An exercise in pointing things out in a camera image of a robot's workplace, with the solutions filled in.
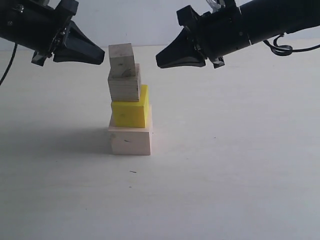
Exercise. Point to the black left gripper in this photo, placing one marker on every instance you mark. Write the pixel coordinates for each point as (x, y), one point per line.
(37, 26)

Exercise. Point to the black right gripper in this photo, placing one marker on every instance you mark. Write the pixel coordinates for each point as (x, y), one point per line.
(209, 36)

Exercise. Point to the small wooden cube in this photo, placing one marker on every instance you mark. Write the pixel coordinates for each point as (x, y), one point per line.
(121, 60)

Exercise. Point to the medium wooden cube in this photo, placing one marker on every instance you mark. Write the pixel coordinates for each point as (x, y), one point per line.
(125, 89)

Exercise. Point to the yellow foam cube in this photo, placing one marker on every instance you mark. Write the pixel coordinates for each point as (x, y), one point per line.
(132, 114)

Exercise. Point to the large wooden cube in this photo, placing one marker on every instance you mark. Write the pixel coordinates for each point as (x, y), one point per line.
(132, 141)

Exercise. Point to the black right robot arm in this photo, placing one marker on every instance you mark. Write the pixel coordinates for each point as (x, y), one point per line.
(268, 20)

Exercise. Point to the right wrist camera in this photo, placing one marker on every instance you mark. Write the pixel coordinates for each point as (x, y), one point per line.
(216, 5)

